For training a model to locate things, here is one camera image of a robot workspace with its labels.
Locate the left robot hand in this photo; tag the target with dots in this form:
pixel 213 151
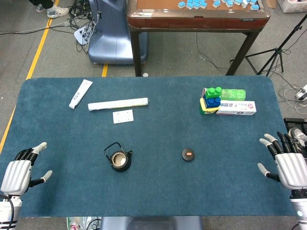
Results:
pixel 18 172

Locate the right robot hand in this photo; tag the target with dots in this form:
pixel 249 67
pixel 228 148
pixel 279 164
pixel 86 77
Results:
pixel 291 170

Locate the small black lid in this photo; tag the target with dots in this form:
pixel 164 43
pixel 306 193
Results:
pixel 187 157

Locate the black teapot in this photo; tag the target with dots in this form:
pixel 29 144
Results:
pixel 125 167

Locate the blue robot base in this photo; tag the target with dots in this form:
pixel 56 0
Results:
pixel 110 36

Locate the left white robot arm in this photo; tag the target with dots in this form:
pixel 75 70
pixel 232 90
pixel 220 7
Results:
pixel 7 212

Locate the teal blue felt tablecloth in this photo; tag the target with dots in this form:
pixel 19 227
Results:
pixel 156 191

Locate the grey sneaker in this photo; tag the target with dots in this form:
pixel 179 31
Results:
pixel 301 137

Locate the white power adapter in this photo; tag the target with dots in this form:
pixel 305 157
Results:
pixel 301 94

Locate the colourful plastic package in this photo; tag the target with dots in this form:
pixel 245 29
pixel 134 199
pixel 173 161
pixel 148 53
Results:
pixel 76 224

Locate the white toothpaste box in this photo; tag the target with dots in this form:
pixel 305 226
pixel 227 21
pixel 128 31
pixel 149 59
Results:
pixel 236 108

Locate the green translucent soap box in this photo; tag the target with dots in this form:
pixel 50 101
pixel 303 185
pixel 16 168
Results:
pixel 233 94

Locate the white toothpaste tube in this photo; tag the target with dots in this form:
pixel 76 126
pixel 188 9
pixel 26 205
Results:
pixel 80 93

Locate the yellow green sponge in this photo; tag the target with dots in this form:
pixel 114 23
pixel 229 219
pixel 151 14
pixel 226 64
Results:
pixel 205 111

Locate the blue building block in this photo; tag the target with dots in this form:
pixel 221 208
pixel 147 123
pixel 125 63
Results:
pixel 212 102

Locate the green building block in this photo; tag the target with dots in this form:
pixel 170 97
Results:
pixel 213 92

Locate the white rectangular plate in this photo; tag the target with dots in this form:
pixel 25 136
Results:
pixel 123 116

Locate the black tripod stand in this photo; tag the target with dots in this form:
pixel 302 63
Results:
pixel 276 50

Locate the long white box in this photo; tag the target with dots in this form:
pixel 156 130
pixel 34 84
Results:
pixel 117 104

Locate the grey blue robot chest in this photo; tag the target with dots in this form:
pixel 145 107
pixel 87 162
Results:
pixel 151 224

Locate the white power strip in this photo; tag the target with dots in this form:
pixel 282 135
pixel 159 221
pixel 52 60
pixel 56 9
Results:
pixel 79 36

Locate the white storage box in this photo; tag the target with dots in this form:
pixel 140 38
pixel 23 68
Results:
pixel 293 6

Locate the white sneaker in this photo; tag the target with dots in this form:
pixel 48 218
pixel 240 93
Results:
pixel 56 11

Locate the blue mahjong tile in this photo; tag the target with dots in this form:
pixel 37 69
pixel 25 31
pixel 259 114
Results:
pixel 216 3
pixel 254 6
pixel 181 4

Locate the black trouser leg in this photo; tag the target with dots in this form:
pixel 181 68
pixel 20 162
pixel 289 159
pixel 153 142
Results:
pixel 43 3

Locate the white mahjong tile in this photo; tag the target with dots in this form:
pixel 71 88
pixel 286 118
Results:
pixel 244 3

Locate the brown mahjong table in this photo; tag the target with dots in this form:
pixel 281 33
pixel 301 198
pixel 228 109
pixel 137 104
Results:
pixel 192 22

